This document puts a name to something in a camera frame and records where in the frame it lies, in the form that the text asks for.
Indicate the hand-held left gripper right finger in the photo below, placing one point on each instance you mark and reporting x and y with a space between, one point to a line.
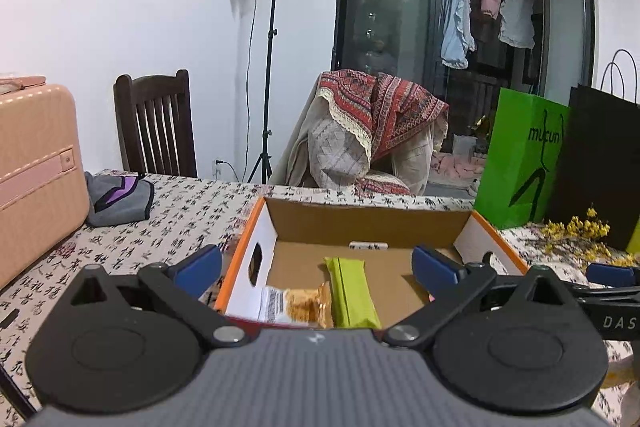
436 267

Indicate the red patterned blanket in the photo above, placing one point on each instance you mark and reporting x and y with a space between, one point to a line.
395 117

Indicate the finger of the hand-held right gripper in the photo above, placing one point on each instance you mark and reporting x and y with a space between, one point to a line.
611 274

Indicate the white hanging garment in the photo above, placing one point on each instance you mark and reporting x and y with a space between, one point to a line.
517 19

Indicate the pink cloth pile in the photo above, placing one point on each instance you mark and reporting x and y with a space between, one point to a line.
455 167

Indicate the black paper bag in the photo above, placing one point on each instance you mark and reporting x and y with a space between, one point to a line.
600 157

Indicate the cardboard box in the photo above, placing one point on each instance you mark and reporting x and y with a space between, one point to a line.
350 217

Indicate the sliding glass door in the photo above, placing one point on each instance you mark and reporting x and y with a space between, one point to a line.
390 7

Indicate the calligraphy print tablecloth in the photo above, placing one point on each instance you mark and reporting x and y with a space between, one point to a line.
175 217

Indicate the small black object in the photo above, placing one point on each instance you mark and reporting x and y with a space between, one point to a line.
9 319

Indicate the light blue hanging garment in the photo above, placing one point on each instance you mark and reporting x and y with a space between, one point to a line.
456 17

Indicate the green paper bag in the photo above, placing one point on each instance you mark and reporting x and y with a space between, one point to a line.
515 167

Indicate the green snack packet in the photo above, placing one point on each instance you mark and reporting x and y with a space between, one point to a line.
352 297

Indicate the grey purple pouch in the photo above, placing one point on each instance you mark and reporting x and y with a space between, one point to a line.
120 207

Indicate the thin black rod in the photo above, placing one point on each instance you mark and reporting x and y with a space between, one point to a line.
17 392

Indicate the beige covered armchair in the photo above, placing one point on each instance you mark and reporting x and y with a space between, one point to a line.
335 152

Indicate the yellow flower branch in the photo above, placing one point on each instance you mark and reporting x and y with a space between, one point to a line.
580 227

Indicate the dark wooden chair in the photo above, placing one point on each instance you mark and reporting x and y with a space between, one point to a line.
155 122

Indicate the white orange cracker packet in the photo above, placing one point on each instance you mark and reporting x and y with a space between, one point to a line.
300 304

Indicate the pink suitcase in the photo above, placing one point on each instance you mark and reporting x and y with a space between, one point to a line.
35 157

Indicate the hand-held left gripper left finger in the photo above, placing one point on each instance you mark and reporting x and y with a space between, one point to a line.
199 266

